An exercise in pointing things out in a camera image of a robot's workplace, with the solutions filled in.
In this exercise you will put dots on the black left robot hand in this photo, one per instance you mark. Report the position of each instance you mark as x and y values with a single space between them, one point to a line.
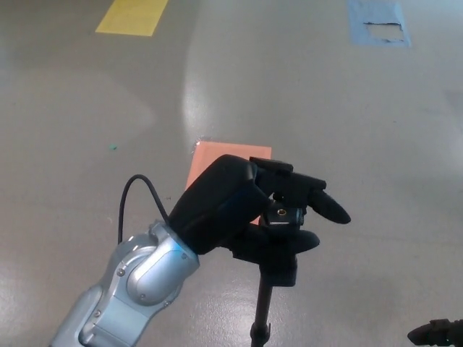
213 209

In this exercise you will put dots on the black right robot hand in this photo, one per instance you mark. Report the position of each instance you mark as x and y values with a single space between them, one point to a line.
437 332

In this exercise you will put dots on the black phone stand with pole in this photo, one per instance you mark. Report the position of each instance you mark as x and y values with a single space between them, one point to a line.
278 213

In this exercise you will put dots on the orange rectangular floor patch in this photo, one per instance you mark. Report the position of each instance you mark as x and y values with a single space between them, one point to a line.
217 152

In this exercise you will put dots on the yellow rectangular floor patch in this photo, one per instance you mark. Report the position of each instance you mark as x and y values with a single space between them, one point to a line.
132 16

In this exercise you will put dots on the torn blue floor patch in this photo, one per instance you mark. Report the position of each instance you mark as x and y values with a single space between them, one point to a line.
358 25

